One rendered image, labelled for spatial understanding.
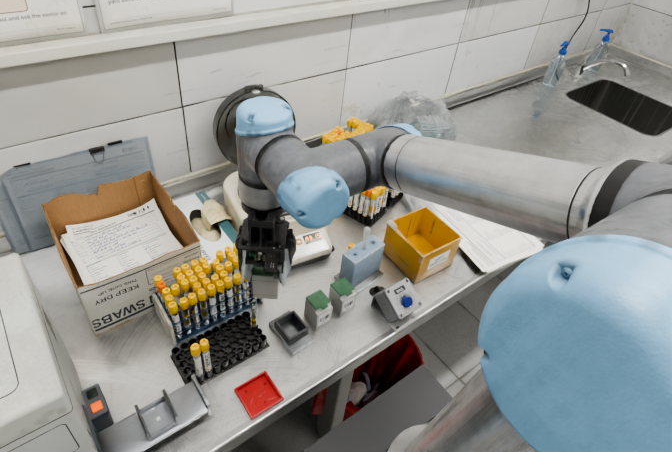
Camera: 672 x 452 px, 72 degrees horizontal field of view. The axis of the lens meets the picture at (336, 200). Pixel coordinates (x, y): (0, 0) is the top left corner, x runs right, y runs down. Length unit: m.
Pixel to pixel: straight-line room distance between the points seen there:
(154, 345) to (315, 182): 0.62
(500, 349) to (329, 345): 0.75
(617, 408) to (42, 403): 0.59
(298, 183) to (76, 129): 0.74
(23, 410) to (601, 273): 0.61
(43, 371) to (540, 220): 0.59
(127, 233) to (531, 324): 1.02
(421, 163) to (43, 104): 0.84
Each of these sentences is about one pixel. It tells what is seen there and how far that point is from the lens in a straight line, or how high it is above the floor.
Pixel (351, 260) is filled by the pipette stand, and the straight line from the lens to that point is 1.03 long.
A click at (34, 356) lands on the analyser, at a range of 0.72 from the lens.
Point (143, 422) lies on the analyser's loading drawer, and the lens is 0.89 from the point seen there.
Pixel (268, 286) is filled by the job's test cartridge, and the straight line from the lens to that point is 0.86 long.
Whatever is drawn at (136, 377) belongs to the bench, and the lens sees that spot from 1.01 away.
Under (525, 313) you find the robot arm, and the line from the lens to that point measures 0.27.
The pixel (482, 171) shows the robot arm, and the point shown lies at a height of 1.47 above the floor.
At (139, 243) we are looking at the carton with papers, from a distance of 1.15.
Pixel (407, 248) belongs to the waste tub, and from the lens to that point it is 1.11.
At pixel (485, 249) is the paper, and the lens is 1.29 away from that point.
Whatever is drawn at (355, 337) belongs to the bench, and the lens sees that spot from 1.03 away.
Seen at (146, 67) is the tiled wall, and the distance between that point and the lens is 1.16.
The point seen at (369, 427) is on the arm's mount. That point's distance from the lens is 0.86.
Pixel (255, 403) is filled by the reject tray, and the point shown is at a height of 0.88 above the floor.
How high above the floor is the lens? 1.73
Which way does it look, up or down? 40 degrees down
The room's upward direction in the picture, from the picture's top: 7 degrees clockwise
